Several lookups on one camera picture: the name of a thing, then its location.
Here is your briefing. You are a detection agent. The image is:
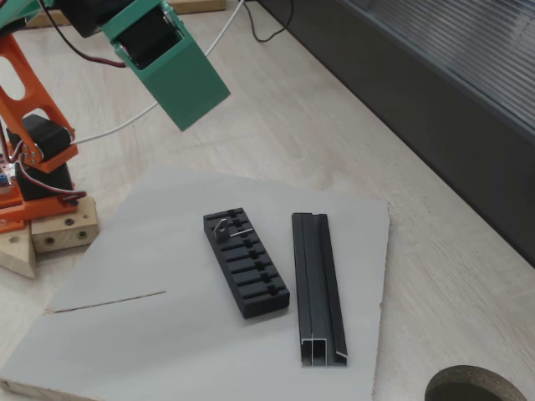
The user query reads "small silver metal bracket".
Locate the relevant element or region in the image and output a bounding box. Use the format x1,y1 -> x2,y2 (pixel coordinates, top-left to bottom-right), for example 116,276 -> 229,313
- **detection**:
215,217 -> 254,241

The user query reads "black slotted holder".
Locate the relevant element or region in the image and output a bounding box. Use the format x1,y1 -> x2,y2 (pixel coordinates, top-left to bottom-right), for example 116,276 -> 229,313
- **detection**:
202,207 -> 291,320

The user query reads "wooden plank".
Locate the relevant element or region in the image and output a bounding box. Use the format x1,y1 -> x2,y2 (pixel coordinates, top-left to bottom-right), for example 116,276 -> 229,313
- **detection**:
24,0 -> 227,28

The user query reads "wooden block with screws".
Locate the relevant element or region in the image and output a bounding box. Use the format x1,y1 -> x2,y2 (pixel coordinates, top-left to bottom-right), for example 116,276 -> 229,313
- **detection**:
31,195 -> 100,255

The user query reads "red and blue circuit board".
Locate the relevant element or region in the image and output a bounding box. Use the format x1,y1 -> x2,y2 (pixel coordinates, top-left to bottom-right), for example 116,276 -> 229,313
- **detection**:
0,152 -> 18,194

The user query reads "wooden wedge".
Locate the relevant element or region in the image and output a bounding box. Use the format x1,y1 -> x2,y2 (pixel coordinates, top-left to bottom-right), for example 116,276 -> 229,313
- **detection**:
0,221 -> 38,280

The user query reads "dark aluminium profile bar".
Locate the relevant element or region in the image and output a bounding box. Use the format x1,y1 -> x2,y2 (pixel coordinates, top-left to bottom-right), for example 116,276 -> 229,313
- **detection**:
291,212 -> 349,369

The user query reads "grey board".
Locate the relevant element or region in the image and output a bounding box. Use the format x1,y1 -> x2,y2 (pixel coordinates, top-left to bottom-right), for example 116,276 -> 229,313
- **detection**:
0,166 -> 390,401

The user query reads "black cable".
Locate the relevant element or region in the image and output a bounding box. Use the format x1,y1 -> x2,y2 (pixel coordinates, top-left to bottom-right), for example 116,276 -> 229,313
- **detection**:
243,0 -> 293,43

